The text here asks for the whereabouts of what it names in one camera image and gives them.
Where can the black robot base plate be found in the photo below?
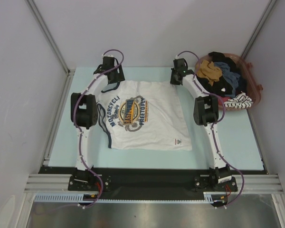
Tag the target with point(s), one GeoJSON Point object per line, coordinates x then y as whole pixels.
{"type": "Point", "coordinates": [157, 183]}

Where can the black garment pile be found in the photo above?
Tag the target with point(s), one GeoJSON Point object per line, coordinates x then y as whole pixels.
{"type": "Point", "coordinates": [222, 87]}

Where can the red garment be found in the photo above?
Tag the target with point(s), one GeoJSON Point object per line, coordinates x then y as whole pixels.
{"type": "Point", "coordinates": [222, 100]}

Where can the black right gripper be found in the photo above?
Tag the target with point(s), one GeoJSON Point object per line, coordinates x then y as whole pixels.
{"type": "Point", "coordinates": [173, 81]}

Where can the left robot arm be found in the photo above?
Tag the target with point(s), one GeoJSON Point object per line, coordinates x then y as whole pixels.
{"type": "Point", "coordinates": [84, 116]}

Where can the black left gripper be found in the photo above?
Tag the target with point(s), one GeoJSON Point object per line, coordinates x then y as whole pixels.
{"type": "Point", "coordinates": [119, 76]}

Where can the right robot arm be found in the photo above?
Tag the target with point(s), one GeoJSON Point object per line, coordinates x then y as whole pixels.
{"type": "Point", "coordinates": [205, 115]}

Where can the white cable duct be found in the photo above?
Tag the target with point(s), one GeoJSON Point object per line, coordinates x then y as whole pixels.
{"type": "Point", "coordinates": [88, 198]}

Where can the pink plastic laundry basket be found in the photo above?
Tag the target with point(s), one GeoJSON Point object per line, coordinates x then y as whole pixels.
{"type": "Point", "coordinates": [253, 90]}

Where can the white graphic tank top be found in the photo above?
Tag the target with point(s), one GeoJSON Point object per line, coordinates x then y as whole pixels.
{"type": "Point", "coordinates": [143, 115]}

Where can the black white striped garment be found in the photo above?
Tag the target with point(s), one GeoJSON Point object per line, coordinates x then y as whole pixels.
{"type": "Point", "coordinates": [241, 101]}

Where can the aluminium frame rail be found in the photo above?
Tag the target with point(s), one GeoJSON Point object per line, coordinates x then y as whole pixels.
{"type": "Point", "coordinates": [52, 179]}

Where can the mustard yellow garment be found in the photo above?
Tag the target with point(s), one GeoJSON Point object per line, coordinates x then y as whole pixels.
{"type": "Point", "coordinates": [208, 71]}

